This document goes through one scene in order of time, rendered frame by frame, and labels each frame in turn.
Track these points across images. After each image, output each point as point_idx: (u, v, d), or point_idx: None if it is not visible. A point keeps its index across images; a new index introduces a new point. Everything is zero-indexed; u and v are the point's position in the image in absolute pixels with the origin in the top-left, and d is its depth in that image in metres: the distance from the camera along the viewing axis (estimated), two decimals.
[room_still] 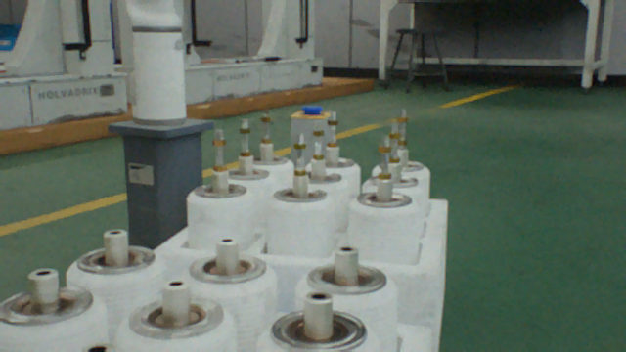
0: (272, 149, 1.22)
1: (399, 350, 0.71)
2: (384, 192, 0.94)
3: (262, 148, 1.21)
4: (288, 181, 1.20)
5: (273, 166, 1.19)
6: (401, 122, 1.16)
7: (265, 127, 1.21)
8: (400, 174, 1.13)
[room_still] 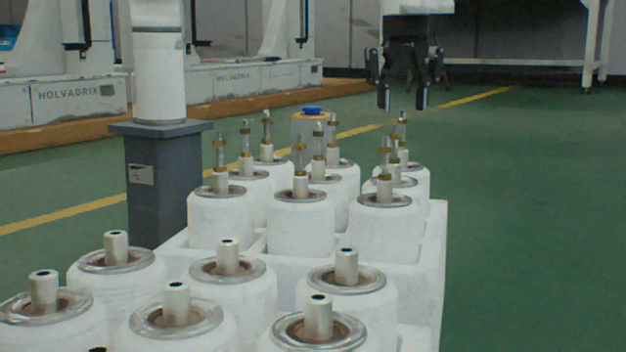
0: (272, 149, 1.22)
1: (399, 350, 0.71)
2: (384, 192, 0.94)
3: (262, 148, 1.21)
4: (288, 181, 1.20)
5: (273, 166, 1.19)
6: (405, 124, 1.16)
7: (265, 127, 1.21)
8: (400, 174, 1.13)
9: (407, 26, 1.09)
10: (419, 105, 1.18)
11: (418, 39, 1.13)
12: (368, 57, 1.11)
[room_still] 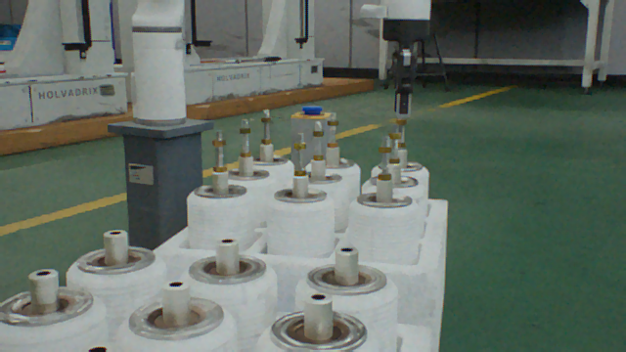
0: (272, 149, 1.22)
1: (399, 350, 0.71)
2: (384, 192, 0.94)
3: (262, 148, 1.21)
4: (288, 181, 1.20)
5: (273, 166, 1.19)
6: (400, 124, 1.16)
7: (265, 127, 1.21)
8: None
9: None
10: (410, 112, 1.12)
11: (398, 43, 1.12)
12: None
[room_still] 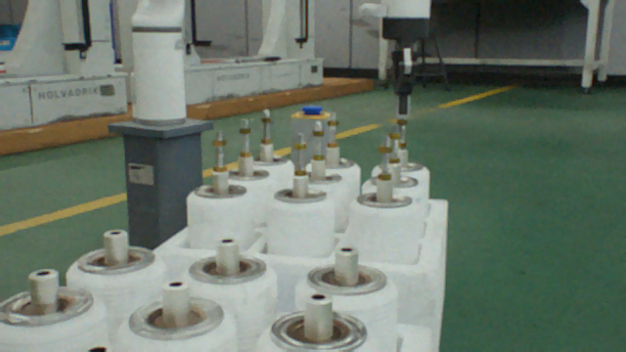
0: (272, 149, 1.22)
1: (399, 350, 0.71)
2: (384, 192, 0.94)
3: (262, 148, 1.21)
4: (288, 181, 1.20)
5: (273, 166, 1.19)
6: (399, 125, 1.16)
7: (265, 127, 1.21)
8: (376, 170, 1.16)
9: None
10: (409, 113, 1.15)
11: (398, 42, 1.11)
12: None
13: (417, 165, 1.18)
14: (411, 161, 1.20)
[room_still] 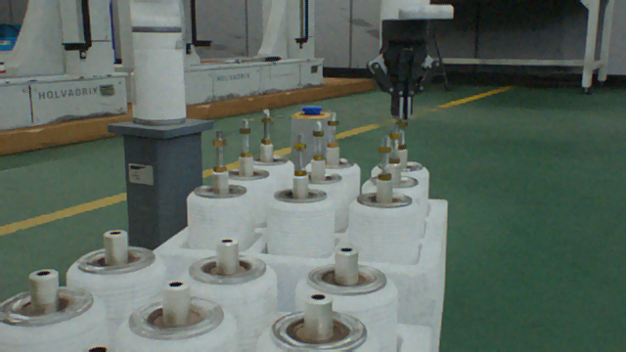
0: (272, 149, 1.22)
1: (399, 350, 0.71)
2: (384, 192, 0.94)
3: (262, 148, 1.21)
4: (288, 181, 1.20)
5: (273, 166, 1.19)
6: (398, 127, 1.16)
7: (265, 127, 1.21)
8: (375, 170, 1.17)
9: (406, 31, 1.09)
10: (403, 113, 1.17)
11: (417, 44, 1.13)
12: (373, 71, 1.12)
13: (417, 165, 1.17)
14: (412, 161, 1.20)
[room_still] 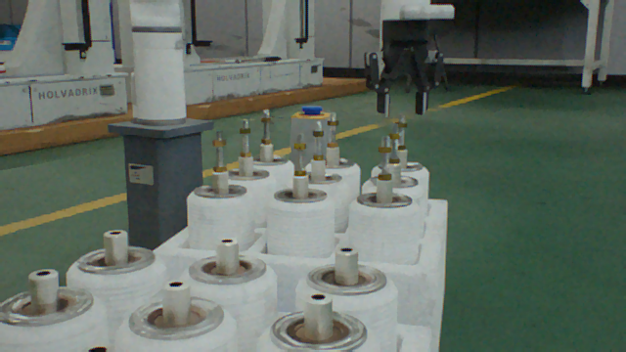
0: (272, 149, 1.22)
1: (399, 350, 0.71)
2: (384, 192, 0.94)
3: (262, 148, 1.21)
4: (288, 181, 1.20)
5: (273, 166, 1.19)
6: (403, 128, 1.16)
7: (265, 127, 1.21)
8: (375, 170, 1.16)
9: (407, 31, 1.09)
10: (418, 109, 1.18)
11: (418, 44, 1.13)
12: (368, 62, 1.11)
13: (417, 165, 1.17)
14: (412, 161, 1.20)
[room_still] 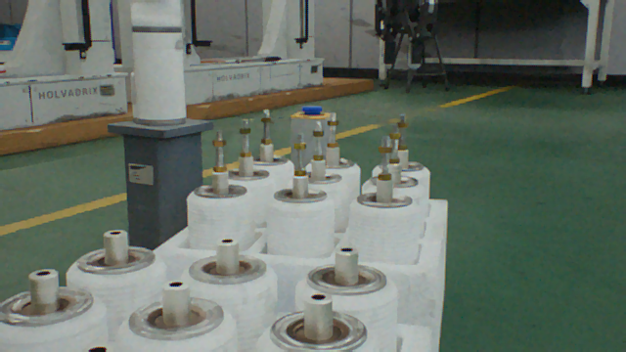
0: (272, 149, 1.22)
1: (399, 350, 0.71)
2: (384, 192, 0.94)
3: (262, 148, 1.21)
4: (288, 181, 1.20)
5: (273, 166, 1.19)
6: (403, 128, 1.17)
7: (265, 127, 1.21)
8: (375, 168, 1.18)
9: None
10: (381, 59, 1.17)
11: None
12: (431, 9, 1.07)
13: (418, 166, 1.17)
14: (418, 162, 1.19)
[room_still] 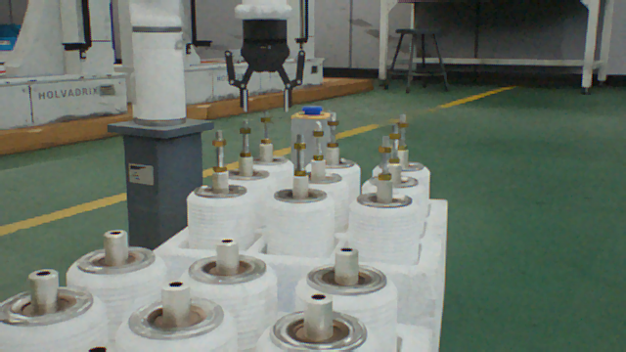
0: (260, 148, 1.22)
1: (399, 350, 0.71)
2: (384, 192, 0.94)
3: (269, 146, 1.23)
4: None
5: None
6: (403, 128, 1.17)
7: (268, 127, 1.22)
8: (375, 168, 1.18)
9: (253, 30, 1.14)
10: (288, 106, 1.22)
11: (275, 42, 1.17)
12: (225, 58, 1.18)
13: (418, 166, 1.17)
14: (418, 162, 1.19)
